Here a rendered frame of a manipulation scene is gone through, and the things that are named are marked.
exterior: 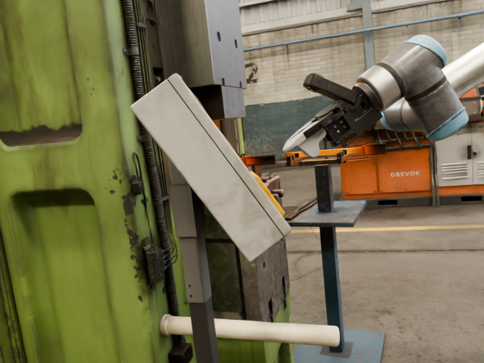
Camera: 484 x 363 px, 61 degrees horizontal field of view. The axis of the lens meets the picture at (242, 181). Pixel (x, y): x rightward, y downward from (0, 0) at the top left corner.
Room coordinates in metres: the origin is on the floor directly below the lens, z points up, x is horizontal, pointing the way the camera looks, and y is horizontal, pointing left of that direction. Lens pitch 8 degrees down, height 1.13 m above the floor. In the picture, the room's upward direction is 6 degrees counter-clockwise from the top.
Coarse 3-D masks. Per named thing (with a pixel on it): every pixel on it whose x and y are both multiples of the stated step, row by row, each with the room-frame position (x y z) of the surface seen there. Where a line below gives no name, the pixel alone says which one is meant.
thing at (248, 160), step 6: (246, 156) 1.30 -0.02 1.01; (252, 156) 1.29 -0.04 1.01; (258, 156) 1.28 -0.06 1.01; (264, 156) 1.28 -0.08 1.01; (270, 156) 1.27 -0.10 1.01; (246, 162) 1.29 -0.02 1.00; (252, 162) 1.30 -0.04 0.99; (258, 162) 1.29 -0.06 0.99; (264, 162) 1.29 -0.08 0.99; (270, 162) 1.28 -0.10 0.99; (276, 162) 1.29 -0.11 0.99
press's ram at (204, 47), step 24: (168, 0) 1.19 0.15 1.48; (192, 0) 1.16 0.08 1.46; (216, 0) 1.23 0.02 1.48; (168, 24) 1.19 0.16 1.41; (192, 24) 1.17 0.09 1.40; (216, 24) 1.21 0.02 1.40; (240, 24) 1.42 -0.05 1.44; (168, 48) 1.19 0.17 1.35; (192, 48) 1.17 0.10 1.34; (216, 48) 1.19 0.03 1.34; (240, 48) 1.40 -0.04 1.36; (168, 72) 1.20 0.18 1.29; (192, 72) 1.17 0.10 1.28; (216, 72) 1.17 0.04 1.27; (240, 72) 1.37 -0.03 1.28
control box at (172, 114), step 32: (160, 96) 0.57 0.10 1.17; (192, 96) 0.57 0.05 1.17; (160, 128) 0.56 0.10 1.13; (192, 128) 0.57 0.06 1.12; (192, 160) 0.57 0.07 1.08; (224, 160) 0.57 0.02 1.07; (224, 192) 0.57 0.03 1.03; (256, 192) 0.58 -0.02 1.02; (224, 224) 0.57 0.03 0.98; (256, 224) 0.58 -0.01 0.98; (288, 224) 0.59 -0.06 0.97; (256, 256) 0.58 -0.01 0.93
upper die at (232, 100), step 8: (208, 88) 1.21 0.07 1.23; (216, 88) 1.20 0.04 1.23; (224, 88) 1.22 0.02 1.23; (232, 88) 1.28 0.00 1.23; (240, 88) 1.36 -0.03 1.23; (200, 96) 1.22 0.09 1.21; (208, 96) 1.21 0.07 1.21; (216, 96) 1.20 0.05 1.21; (224, 96) 1.21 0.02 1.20; (232, 96) 1.28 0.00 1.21; (240, 96) 1.35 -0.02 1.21; (208, 104) 1.21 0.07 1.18; (216, 104) 1.21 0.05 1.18; (224, 104) 1.20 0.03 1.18; (232, 104) 1.27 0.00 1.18; (240, 104) 1.34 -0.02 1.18; (208, 112) 1.21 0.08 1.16; (216, 112) 1.21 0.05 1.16; (224, 112) 1.20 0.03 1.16; (232, 112) 1.26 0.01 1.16; (240, 112) 1.33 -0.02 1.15
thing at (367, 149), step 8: (368, 144) 1.71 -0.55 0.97; (376, 144) 1.68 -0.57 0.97; (384, 144) 1.67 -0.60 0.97; (296, 152) 1.83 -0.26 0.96; (320, 152) 1.78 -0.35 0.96; (328, 152) 1.76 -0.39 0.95; (336, 152) 1.75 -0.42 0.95; (352, 152) 1.72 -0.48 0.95; (360, 152) 1.71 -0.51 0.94; (368, 152) 1.70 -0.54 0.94; (376, 152) 1.69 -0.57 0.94; (384, 152) 1.67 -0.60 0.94
